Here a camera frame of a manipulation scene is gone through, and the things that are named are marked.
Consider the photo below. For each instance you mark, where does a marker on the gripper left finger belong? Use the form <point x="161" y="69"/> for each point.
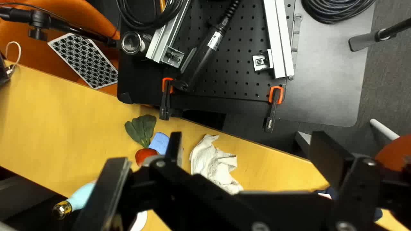
<point x="167" y="192"/>

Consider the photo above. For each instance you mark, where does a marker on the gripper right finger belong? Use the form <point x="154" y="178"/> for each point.
<point x="356" y="186"/>

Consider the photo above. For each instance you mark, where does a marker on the white towel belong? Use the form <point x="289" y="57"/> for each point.
<point x="213" y="163"/>

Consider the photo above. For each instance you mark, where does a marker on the white plate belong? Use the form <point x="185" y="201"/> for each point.
<point x="139" y="221"/>

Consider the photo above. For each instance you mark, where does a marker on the orange round object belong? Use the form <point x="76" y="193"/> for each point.
<point x="395" y="154"/>

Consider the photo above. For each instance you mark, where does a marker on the blue sponge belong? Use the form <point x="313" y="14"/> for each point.
<point x="160" y="142"/>

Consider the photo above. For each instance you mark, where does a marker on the white rod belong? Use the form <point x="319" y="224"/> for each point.
<point x="383" y="129"/>

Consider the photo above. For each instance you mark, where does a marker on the red toy radish with leaves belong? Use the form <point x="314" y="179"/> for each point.
<point x="141" y="128"/>

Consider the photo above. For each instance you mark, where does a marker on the light blue squeeze bottle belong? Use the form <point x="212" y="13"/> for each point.
<point x="78" y="198"/>

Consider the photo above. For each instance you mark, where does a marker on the orange and black clamp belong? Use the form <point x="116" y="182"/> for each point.
<point x="274" y="106"/>
<point x="166" y="102"/>

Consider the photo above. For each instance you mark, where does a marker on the grey floor mat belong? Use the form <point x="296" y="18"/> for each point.
<point x="327" y="73"/>

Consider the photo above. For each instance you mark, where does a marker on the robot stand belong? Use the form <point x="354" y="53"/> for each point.
<point x="237" y="61"/>

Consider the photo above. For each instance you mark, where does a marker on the checkered calibration board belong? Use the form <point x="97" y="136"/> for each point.
<point x="85" y="61"/>

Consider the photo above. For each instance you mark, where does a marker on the orange chair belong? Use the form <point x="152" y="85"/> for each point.
<point x="48" y="61"/>

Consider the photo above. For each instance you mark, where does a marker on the camera on mount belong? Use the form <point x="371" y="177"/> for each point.
<point x="133" y="42"/>

